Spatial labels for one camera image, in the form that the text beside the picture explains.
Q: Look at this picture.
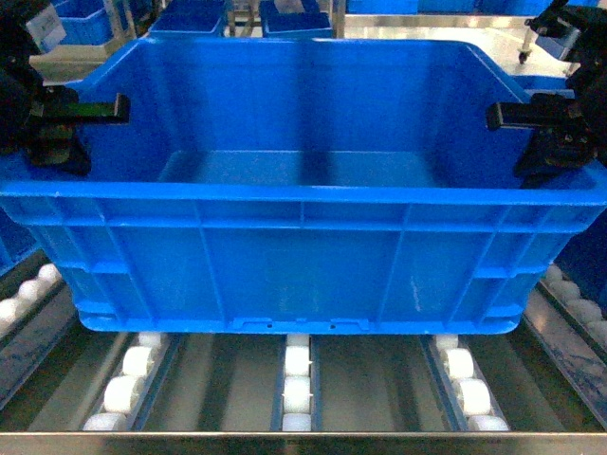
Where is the background blue crate centre-right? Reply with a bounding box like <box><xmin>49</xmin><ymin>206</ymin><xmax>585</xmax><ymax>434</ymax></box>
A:
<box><xmin>259</xmin><ymin>1</ymin><xmax>333</xmax><ymax>39</ymax></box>

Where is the background blue crate left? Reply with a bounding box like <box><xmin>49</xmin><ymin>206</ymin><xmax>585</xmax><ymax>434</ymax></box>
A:
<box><xmin>54</xmin><ymin>0</ymin><xmax>113</xmax><ymax>46</ymax></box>

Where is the white roller track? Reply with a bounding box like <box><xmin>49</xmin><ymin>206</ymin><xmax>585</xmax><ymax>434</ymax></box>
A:
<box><xmin>83</xmin><ymin>332</ymin><xmax>167</xmax><ymax>432</ymax></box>
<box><xmin>433</xmin><ymin>335</ymin><xmax>509</xmax><ymax>432</ymax></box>
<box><xmin>282</xmin><ymin>334</ymin><xmax>313</xmax><ymax>432</ymax></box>
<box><xmin>543</xmin><ymin>264</ymin><xmax>606</xmax><ymax>348</ymax></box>
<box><xmin>1</xmin><ymin>264</ymin><xmax>62</xmax><ymax>336</ymax></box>

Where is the large blue plastic crate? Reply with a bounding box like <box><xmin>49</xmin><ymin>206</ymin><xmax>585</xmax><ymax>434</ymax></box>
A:
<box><xmin>1</xmin><ymin>37</ymin><xmax>606</xmax><ymax>335</ymax></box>

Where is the far left white roller track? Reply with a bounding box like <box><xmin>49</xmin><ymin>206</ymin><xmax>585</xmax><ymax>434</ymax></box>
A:
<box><xmin>1</xmin><ymin>264</ymin><xmax>62</xmax><ymax>336</ymax></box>

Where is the background steel rack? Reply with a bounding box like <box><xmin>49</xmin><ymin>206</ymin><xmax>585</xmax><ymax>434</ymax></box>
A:
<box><xmin>29</xmin><ymin>14</ymin><xmax>579</xmax><ymax>84</ymax></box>

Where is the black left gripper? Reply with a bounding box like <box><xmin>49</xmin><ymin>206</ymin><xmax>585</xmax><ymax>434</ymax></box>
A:
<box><xmin>1</xmin><ymin>1</ymin><xmax>131</xmax><ymax>174</ymax></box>

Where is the blue crate on shelf right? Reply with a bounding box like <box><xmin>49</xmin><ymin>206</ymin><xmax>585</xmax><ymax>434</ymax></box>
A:
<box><xmin>555</xmin><ymin>212</ymin><xmax>606</xmax><ymax>310</ymax></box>

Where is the background blue crate centre-left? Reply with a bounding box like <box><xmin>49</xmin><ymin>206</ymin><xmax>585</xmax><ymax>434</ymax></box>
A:
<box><xmin>149</xmin><ymin>0</ymin><xmax>227</xmax><ymax>38</ymax></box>

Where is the centre white roller track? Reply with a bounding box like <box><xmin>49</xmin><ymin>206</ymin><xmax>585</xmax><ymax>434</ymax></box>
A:
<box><xmin>282</xmin><ymin>334</ymin><xmax>313</xmax><ymax>432</ymax></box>

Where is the blue crate on shelf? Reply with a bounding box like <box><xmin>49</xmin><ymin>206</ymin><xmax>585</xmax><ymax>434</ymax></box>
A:
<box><xmin>0</xmin><ymin>210</ymin><xmax>39</xmax><ymax>276</ymax></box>
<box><xmin>555</xmin><ymin>212</ymin><xmax>606</xmax><ymax>310</ymax></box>

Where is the steel roller shelf frame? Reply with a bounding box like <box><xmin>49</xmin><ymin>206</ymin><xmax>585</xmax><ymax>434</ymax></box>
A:
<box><xmin>0</xmin><ymin>246</ymin><xmax>607</xmax><ymax>455</ymax></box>

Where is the blue crate on shelf left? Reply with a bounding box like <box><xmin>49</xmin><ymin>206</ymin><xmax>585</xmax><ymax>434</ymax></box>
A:
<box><xmin>0</xmin><ymin>210</ymin><xmax>39</xmax><ymax>276</ymax></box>

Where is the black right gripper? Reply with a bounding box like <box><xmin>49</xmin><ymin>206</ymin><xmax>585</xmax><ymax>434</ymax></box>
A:
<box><xmin>486</xmin><ymin>1</ymin><xmax>606</xmax><ymax>186</ymax></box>

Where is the far right white roller track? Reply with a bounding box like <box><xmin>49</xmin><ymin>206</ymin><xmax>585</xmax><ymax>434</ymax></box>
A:
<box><xmin>543</xmin><ymin>264</ymin><xmax>606</xmax><ymax>348</ymax></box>

